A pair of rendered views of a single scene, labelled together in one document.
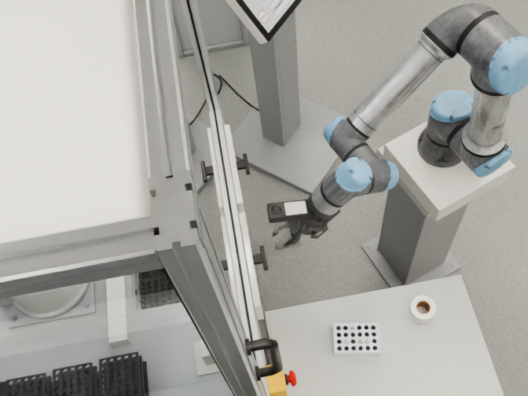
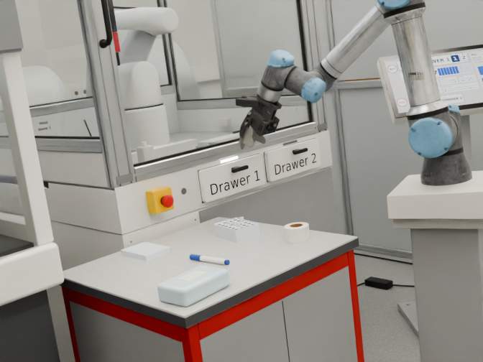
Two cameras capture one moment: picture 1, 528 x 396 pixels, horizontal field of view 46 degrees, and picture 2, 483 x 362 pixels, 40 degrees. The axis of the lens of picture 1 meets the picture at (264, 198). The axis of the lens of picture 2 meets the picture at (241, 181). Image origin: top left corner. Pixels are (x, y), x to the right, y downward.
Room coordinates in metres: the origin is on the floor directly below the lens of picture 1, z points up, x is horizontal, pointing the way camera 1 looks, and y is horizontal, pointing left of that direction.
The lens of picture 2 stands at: (-0.76, -1.67, 1.30)
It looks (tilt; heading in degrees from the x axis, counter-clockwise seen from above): 11 degrees down; 49
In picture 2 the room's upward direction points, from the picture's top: 7 degrees counter-clockwise
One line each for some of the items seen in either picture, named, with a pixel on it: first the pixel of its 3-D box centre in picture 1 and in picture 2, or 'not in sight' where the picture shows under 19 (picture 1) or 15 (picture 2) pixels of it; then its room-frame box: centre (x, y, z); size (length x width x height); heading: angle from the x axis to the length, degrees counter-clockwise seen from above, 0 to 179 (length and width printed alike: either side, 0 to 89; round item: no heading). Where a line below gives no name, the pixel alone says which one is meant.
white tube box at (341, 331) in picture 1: (356, 339); (236, 229); (0.49, -0.19, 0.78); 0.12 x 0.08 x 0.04; 81
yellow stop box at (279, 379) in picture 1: (277, 381); (160, 200); (0.39, 0.04, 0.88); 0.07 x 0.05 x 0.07; 1
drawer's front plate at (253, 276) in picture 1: (251, 265); (233, 177); (0.72, 0.07, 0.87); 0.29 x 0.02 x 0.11; 1
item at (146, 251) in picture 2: not in sight; (145, 251); (0.24, -0.06, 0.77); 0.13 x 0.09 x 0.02; 92
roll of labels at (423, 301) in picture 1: (422, 309); (297, 232); (0.54, -0.39, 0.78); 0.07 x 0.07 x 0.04
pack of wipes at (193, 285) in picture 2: not in sight; (193, 284); (0.11, -0.46, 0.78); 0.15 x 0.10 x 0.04; 6
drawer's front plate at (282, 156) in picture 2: (235, 171); (293, 159); (1.04, 0.07, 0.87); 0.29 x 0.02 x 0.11; 1
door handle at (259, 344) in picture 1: (265, 358); (102, 14); (0.29, 0.04, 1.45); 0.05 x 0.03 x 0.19; 91
